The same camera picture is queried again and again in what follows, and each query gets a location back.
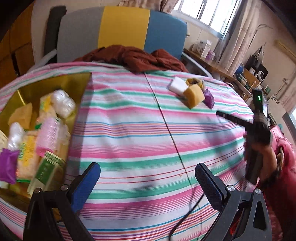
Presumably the white foam sponge block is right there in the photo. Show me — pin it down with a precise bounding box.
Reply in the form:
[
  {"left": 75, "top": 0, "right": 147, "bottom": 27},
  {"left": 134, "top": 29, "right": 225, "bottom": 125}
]
[{"left": 169, "top": 76, "right": 188, "bottom": 96}]

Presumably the purple snack packet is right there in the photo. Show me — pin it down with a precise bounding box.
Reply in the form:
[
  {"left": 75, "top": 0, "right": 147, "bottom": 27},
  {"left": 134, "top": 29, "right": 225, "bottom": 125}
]
[
  {"left": 203, "top": 89, "right": 215, "bottom": 109},
  {"left": 0, "top": 148, "right": 20, "bottom": 184}
]

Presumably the yellow sock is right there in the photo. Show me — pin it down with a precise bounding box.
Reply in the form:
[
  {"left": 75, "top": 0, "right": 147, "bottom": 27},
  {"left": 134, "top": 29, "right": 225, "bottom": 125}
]
[{"left": 186, "top": 78, "right": 205, "bottom": 91}]

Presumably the wooden wardrobe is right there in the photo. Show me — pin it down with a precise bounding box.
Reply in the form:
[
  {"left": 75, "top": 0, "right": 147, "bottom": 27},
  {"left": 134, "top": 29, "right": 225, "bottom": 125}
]
[{"left": 1, "top": 4, "right": 35, "bottom": 87}]

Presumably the green tea box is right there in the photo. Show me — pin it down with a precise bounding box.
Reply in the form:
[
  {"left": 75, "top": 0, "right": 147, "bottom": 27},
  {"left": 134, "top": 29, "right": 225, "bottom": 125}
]
[{"left": 27, "top": 151, "right": 66, "bottom": 196}]

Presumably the dark red blanket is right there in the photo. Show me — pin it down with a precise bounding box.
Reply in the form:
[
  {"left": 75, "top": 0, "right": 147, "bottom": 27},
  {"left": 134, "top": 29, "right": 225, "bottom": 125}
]
[{"left": 75, "top": 45, "right": 188, "bottom": 73}]

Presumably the beige patterned curtain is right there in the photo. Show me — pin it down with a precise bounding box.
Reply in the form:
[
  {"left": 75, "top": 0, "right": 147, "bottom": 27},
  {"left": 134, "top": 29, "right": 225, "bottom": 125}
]
[{"left": 118, "top": 0, "right": 179, "bottom": 14}]

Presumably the window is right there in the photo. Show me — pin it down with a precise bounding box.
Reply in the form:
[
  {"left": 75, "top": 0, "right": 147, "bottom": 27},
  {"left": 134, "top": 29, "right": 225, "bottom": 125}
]
[{"left": 174, "top": 0, "right": 240, "bottom": 35}]

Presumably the striped pink green bedsheet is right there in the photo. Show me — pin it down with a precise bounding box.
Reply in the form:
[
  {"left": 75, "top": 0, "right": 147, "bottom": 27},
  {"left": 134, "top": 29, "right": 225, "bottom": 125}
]
[{"left": 1, "top": 62, "right": 253, "bottom": 240}]

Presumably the gold metal tin box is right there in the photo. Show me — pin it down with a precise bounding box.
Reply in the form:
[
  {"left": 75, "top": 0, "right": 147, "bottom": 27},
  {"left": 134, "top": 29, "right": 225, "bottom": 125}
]
[{"left": 1, "top": 73, "right": 91, "bottom": 211}]

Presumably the yellow sponge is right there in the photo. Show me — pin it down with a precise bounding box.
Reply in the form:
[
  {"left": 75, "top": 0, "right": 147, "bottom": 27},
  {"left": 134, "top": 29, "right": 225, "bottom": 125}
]
[
  {"left": 8, "top": 103, "right": 33, "bottom": 130},
  {"left": 183, "top": 84, "right": 205, "bottom": 109}
]

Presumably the person right hand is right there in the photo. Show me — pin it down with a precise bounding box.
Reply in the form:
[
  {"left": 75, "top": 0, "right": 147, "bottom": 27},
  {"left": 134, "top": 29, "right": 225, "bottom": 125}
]
[{"left": 251, "top": 142, "right": 278, "bottom": 182}]

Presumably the yellow cracker packet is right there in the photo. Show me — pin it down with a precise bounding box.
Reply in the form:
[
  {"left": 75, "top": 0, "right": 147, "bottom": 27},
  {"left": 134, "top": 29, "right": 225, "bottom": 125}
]
[{"left": 16, "top": 135, "right": 40, "bottom": 183}]

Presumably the wooden desk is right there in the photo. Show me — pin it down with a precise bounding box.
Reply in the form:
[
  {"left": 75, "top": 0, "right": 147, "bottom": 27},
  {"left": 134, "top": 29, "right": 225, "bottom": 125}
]
[{"left": 183, "top": 48, "right": 235, "bottom": 81}]

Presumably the black cable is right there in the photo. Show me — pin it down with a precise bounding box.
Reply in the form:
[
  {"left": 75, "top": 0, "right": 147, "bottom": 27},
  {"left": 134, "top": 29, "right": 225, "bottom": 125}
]
[{"left": 168, "top": 192, "right": 206, "bottom": 241}]

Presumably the beige cardboard box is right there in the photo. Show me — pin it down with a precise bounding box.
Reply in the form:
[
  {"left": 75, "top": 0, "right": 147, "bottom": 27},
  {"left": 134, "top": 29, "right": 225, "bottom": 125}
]
[{"left": 0, "top": 130, "right": 8, "bottom": 150}]

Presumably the white plastic bag ball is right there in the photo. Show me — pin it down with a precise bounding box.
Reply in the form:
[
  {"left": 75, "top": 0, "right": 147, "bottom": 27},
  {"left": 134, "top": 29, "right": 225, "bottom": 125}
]
[{"left": 51, "top": 89, "right": 76, "bottom": 118}]

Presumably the white box on desk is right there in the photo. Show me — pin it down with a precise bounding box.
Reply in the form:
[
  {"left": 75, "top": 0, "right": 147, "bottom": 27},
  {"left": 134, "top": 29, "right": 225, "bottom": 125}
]
[{"left": 200, "top": 40, "right": 211, "bottom": 58}]

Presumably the right side curtain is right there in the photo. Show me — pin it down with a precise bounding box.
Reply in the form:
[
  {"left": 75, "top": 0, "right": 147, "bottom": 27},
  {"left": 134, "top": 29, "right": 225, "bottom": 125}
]
[{"left": 214, "top": 0, "right": 261, "bottom": 75}]

